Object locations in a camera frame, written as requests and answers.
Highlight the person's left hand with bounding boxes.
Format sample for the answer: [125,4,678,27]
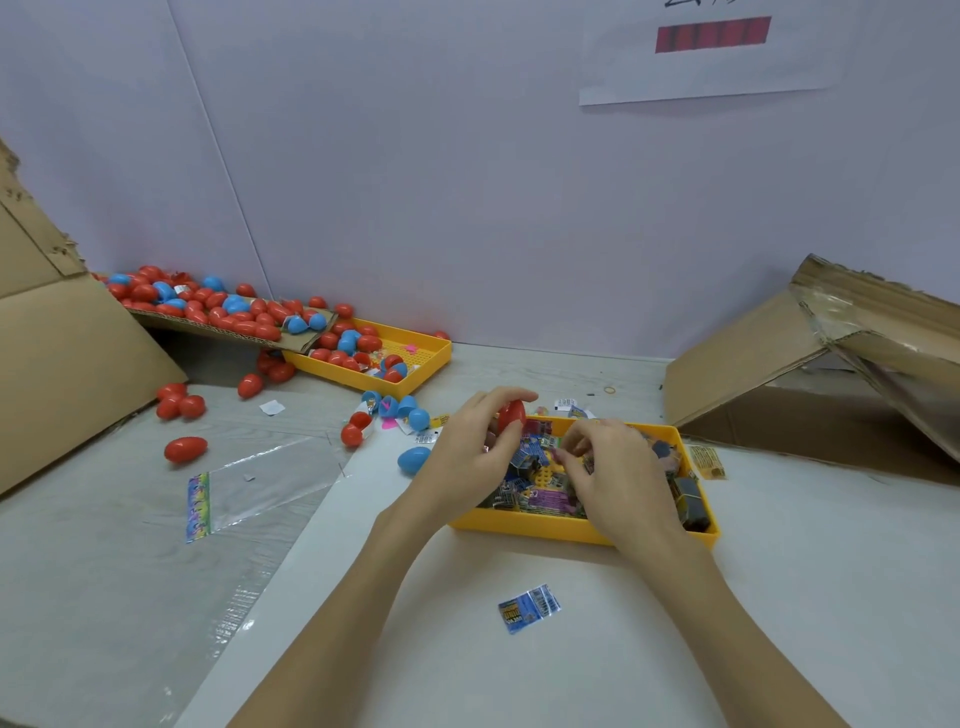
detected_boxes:
[387,387,539,539]

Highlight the person's right hand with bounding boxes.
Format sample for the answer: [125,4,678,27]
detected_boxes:
[552,418,707,572]

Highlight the yellow label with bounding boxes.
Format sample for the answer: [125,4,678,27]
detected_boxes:
[687,442,729,482]

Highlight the blue packet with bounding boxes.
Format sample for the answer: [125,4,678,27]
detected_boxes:
[495,582,564,636]

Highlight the pile of plastic eggs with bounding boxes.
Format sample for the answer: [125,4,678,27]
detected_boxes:
[97,265,455,479]

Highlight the person's right forearm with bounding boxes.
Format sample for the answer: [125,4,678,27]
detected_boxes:
[648,543,849,728]

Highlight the person's left forearm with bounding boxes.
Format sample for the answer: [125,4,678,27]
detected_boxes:
[228,510,444,728]

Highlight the yellow plastic tray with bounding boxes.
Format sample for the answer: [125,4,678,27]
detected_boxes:
[450,414,722,549]

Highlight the yellow tray under eggs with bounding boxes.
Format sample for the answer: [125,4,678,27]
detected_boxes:
[285,318,455,401]

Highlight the torn flattened cardboard box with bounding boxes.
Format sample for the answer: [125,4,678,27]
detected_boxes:
[661,253,960,486]

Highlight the clear bag with coloured label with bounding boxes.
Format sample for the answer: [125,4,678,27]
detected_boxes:
[183,435,354,545]

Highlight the brown cardboard sheet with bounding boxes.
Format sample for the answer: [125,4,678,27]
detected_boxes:
[127,307,339,357]

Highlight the tall brown cardboard box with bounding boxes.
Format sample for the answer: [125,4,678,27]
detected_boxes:
[0,139,189,497]

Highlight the white paper sign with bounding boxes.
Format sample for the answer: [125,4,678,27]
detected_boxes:
[579,0,857,108]

